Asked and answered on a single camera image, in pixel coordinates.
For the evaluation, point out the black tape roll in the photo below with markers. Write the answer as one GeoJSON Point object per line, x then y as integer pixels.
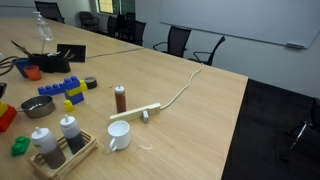
{"type": "Point", "coordinates": [94, 83]}

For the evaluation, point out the small yellow toy block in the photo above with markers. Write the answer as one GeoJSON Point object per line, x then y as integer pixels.
{"type": "Point", "coordinates": [68, 106]}

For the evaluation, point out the grey whiteboard eraser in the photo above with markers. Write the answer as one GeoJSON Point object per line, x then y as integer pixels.
{"type": "Point", "coordinates": [295, 45]}

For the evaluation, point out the black flat tablet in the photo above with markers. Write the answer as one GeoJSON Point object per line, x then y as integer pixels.
{"type": "Point", "coordinates": [76, 53]}

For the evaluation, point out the green toy block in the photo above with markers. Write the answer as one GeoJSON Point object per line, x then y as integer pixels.
{"type": "Point", "coordinates": [20, 146]}

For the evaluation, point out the clear pump sanitizer bottle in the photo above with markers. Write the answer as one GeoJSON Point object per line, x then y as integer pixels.
{"type": "Point", "coordinates": [44, 31]}

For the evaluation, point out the yellow block between blue blocks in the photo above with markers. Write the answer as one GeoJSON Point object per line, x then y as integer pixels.
{"type": "Point", "coordinates": [76, 91]}

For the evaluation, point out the white plug adapter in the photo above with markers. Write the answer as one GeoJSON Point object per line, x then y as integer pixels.
{"type": "Point", "coordinates": [145, 116]}

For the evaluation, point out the brown sauce bottle white cap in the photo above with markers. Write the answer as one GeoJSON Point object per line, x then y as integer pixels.
{"type": "Point", "coordinates": [120, 101]}

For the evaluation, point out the orange plastic cup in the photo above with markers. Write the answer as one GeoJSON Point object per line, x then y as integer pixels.
{"type": "Point", "coordinates": [32, 74]}

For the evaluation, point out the large squeeze bottle brown sauce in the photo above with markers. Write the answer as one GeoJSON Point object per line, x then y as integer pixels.
{"type": "Point", "coordinates": [50, 150]}

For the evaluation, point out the white wall whiteboard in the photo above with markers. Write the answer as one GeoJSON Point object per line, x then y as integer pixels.
{"type": "Point", "coordinates": [233, 16]}

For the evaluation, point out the metal pot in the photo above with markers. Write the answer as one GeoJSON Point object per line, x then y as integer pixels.
{"type": "Point", "coordinates": [40, 112]}

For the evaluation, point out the window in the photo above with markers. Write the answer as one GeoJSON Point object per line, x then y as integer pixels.
{"type": "Point", "coordinates": [106, 6]}

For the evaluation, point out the white ceramic mug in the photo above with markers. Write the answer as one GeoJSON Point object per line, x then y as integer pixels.
{"type": "Point", "coordinates": [121, 138]}

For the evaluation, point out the black office chair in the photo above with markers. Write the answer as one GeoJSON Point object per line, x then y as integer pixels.
{"type": "Point", "coordinates": [139, 32]}
{"type": "Point", "coordinates": [89, 20]}
{"type": "Point", "coordinates": [305, 140]}
{"type": "Point", "coordinates": [213, 51]}
{"type": "Point", "coordinates": [112, 25]}
{"type": "Point", "coordinates": [50, 10]}
{"type": "Point", "coordinates": [176, 40]}
{"type": "Point", "coordinates": [126, 26]}

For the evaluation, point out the beige power strip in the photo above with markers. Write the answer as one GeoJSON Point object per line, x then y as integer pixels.
{"type": "Point", "coordinates": [133, 113]}

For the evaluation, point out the long blue toy block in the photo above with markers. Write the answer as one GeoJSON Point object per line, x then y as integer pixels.
{"type": "Point", "coordinates": [50, 90]}

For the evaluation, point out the red toy block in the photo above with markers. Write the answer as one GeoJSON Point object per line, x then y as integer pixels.
{"type": "Point", "coordinates": [8, 120]}

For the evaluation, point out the wooden slat crate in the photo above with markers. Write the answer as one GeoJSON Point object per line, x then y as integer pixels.
{"type": "Point", "coordinates": [84, 149]}

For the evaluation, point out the black tool organizer tray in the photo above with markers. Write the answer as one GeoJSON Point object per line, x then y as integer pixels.
{"type": "Point", "coordinates": [53, 65]}

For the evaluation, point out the slim squeeze bottle dark sauce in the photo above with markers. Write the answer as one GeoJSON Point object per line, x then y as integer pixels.
{"type": "Point", "coordinates": [71, 133]}

